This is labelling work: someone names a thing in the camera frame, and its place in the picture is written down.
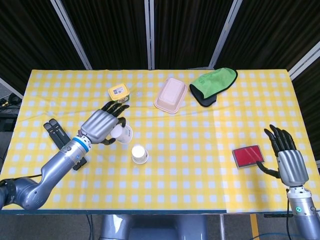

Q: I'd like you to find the grey partition frame post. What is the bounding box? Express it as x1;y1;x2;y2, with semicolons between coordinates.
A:
208;0;242;70
0;76;25;99
287;41;320;81
49;0;93;70
144;0;155;70

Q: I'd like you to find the paper cup blue flower print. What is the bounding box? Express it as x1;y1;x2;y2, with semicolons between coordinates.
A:
109;123;133;145

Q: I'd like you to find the black yellow cable bundle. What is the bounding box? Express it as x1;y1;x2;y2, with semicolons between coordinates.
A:
0;96;22;109

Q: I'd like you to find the black flat bar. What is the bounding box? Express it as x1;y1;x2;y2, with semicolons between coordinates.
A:
263;213;294;218

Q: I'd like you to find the yellow white checked tablecloth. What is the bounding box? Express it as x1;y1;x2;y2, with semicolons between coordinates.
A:
0;68;320;215

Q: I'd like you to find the black folding stand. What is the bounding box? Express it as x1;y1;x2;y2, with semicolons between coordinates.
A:
43;118;88;172

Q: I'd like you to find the red flat card box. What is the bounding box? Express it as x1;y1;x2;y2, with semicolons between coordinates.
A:
231;144;265;170

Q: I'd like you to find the thin black floor cable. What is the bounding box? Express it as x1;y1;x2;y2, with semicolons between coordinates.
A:
86;214;94;240

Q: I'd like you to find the grey robot base column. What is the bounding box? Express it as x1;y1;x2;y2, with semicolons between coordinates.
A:
99;214;208;240

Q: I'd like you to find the green black cleaning mitt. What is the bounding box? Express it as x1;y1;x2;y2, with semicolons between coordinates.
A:
189;67;239;108

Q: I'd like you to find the paper cup green leaf print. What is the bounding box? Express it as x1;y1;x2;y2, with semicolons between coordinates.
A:
131;144;149;163

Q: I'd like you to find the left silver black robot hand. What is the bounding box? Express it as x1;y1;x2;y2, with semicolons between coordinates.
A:
79;101;130;146

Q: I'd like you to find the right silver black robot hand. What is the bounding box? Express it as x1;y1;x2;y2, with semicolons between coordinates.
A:
256;124;310;187

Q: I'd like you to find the blue floor cable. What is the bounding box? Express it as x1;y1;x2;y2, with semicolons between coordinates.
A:
252;231;293;240

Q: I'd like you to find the yellow green food tub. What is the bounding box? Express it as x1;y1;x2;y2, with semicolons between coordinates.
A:
107;84;131;104

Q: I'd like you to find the pink plastic tray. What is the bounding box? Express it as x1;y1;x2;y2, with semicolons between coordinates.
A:
153;76;188;115

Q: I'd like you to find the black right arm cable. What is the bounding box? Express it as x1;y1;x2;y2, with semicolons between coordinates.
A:
285;188;293;240

